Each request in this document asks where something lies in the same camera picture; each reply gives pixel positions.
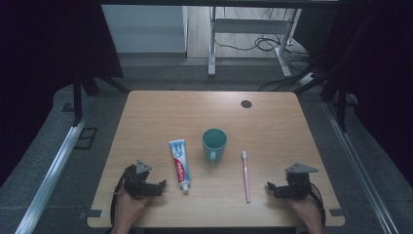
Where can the black table grommet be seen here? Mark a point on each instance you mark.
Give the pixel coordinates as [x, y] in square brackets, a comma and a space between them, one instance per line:
[246, 104]

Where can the teal cup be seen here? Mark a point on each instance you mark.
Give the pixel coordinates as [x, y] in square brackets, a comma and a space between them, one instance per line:
[214, 144]

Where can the person's left hand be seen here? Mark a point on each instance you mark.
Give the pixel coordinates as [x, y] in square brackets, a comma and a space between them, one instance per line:
[130, 209]

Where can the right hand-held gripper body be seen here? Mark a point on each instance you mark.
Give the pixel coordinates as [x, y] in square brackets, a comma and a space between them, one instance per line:
[297, 182]

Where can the aluminium rail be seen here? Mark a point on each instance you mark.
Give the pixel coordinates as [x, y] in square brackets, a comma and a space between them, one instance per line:
[48, 182]
[357, 165]

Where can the dark curtain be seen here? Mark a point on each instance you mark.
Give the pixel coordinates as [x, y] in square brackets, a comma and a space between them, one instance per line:
[39, 65]
[383, 81]

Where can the person's right hand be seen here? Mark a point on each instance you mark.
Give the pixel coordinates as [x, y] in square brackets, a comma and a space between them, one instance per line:
[305, 209]

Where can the white power strip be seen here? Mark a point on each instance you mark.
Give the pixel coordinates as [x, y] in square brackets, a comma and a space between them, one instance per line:
[307, 78]

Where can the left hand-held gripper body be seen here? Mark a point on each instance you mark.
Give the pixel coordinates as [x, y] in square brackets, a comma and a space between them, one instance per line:
[136, 183]

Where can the white desk frame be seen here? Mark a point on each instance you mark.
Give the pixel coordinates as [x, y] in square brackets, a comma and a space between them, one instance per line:
[212, 48]

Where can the black floor plate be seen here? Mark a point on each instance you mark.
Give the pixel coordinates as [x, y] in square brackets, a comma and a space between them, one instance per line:
[86, 138]

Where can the black metal stand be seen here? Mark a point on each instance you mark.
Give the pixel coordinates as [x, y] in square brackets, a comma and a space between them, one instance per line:
[77, 100]
[341, 107]

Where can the toothpaste tube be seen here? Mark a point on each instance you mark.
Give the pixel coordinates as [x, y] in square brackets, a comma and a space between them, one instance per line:
[180, 164]

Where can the white cabinet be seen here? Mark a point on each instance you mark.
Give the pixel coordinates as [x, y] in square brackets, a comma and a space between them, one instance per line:
[146, 29]

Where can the pink toothbrush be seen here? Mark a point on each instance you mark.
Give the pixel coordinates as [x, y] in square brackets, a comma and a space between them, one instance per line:
[246, 178]

